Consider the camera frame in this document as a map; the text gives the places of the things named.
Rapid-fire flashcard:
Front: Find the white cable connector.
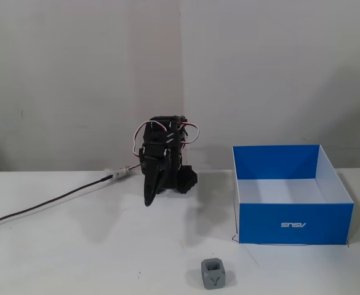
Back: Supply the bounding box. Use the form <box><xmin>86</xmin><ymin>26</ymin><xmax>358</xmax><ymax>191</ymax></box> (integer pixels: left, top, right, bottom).
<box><xmin>104</xmin><ymin>165</ymin><xmax>130</xmax><ymax>180</ymax></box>

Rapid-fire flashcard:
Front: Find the red white arm servo wire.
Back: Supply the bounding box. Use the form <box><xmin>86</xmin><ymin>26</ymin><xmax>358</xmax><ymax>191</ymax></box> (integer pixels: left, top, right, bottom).
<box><xmin>179</xmin><ymin>120</ymin><xmax>202</xmax><ymax>146</ymax></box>

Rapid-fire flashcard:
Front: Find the blue and white cardboard box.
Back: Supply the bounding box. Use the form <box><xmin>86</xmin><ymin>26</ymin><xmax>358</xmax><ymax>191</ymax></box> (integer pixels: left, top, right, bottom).
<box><xmin>231</xmin><ymin>144</ymin><xmax>354</xmax><ymax>245</ymax></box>

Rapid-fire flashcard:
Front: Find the red white gripper servo wire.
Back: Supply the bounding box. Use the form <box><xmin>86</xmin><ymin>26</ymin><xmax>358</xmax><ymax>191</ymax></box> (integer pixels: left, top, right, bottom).
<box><xmin>132</xmin><ymin>121</ymin><xmax>156</xmax><ymax>158</ymax></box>

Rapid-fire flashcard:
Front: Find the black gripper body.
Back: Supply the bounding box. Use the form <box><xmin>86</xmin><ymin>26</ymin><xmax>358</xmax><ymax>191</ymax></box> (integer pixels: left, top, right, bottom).
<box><xmin>138</xmin><ymin>142</ymin><xmax>172</xmax><ymax>167</ymax></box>

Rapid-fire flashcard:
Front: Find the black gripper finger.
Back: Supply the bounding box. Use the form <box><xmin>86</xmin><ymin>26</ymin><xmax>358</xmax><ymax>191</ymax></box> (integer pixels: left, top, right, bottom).
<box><xmin>145</xmin><ymin>152</ymin><xmax>172</xmax><ymax>207</ymax></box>
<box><xmin>140</xmin><ymin>160</ymin><xmax>158</xmax><ymax>204</ymax></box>

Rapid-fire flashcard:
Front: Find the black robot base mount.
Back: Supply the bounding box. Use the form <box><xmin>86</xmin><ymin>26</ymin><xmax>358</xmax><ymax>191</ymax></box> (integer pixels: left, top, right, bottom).
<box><xmin>179</xmin><ymin>165</ymin><xmax>198</xmax><ymax>195</ymax></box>

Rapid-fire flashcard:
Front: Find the gray cube block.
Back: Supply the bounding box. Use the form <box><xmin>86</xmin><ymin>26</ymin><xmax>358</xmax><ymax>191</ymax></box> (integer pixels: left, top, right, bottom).
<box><xmin>201</xmin><ymin>259</ymin><xmax>227</xmax><ymax>290</ymax></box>

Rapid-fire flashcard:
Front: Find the black power cable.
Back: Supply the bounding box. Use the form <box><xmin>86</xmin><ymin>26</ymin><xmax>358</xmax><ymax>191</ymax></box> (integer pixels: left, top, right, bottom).
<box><xmin>0</xmin><ymin>176</ymin><xmax>107</xmax><ymax>230</ymax></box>

